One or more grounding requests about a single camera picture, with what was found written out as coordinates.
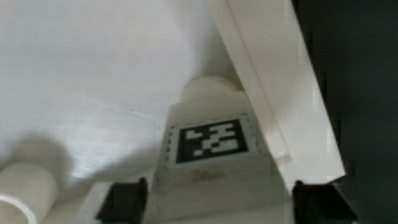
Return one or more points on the white square table top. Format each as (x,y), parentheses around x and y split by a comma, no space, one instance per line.
(98,59)

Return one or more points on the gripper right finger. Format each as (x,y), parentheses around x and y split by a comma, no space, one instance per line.
(321,206)

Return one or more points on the white table leg with tag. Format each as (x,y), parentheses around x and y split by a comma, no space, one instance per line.
(217,184)

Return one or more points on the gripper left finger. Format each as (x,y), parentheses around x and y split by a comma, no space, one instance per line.
(114,205)

